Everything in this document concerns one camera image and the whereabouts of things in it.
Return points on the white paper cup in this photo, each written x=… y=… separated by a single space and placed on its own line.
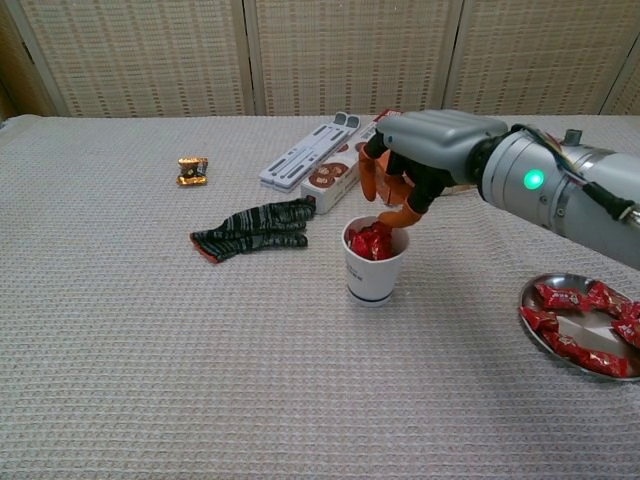
x=372 y=280

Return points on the white grey folding stand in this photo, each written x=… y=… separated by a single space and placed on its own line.
x=305 y=155

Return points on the orange wafer roll box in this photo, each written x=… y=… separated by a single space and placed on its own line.
x=382 y=182

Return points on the brown gold snack packet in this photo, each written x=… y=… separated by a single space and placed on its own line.
x=192 y=171

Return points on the black grey knit glove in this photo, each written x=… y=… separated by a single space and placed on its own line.
x=250 y=230

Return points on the long white cookie box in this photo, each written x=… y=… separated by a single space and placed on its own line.
x=327 y=185

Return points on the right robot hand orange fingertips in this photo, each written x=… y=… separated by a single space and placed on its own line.
x=440 y=142

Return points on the red candy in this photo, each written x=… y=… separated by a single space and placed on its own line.
x=602 y=362
x=610 y=299
x=629 y=334
x=537 y=319
x=382 y=242
x=360 y=244
x=565 y=344
x=562 y=297

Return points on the beige woven tablecloth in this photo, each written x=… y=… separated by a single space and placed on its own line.
x=150 y=350

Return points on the bamboo folding screen panel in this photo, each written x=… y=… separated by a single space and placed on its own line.
x=627 y=90
x=140 y=55
x=350 y=55
x=540 y=55

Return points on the metal bowl of red candies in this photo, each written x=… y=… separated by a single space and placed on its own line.
x=580 y=325

